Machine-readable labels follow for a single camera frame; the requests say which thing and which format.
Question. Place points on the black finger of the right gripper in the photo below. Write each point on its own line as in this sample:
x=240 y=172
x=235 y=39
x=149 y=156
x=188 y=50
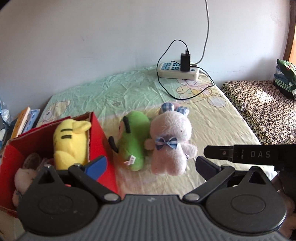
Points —
x=219 y=152

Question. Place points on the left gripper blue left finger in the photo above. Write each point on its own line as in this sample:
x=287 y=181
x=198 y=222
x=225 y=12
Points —
x=96 y=168

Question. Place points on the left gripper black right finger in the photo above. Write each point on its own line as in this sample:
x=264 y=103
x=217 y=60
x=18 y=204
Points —
x=206 y=168

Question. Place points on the yellow tiger plush toy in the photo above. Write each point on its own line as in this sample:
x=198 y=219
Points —
x=71 y=143

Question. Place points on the pink plush rabbit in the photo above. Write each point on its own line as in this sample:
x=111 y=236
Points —
x=170 y=133

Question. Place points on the green plush toy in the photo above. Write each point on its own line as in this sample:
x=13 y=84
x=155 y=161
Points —
x=133 y=130

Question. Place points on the white plush rabbit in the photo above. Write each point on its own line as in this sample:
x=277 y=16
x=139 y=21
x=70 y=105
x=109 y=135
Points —
x=23 y=179

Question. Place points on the cartoon print bed sheet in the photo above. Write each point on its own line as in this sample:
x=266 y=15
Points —
x=203 y=106

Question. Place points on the red cardboard box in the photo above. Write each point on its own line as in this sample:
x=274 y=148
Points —
x=40 y=140

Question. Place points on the folded green clothes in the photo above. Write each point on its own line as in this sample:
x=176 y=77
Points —
x=284 y=78

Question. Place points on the orange book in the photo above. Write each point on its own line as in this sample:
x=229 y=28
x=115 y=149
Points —
x=20 y=122

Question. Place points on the white power strip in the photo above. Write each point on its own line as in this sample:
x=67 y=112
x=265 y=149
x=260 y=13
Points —
x=172 y=70

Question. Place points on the black power adapter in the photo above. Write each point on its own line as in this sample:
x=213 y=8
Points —
x=185 y=60

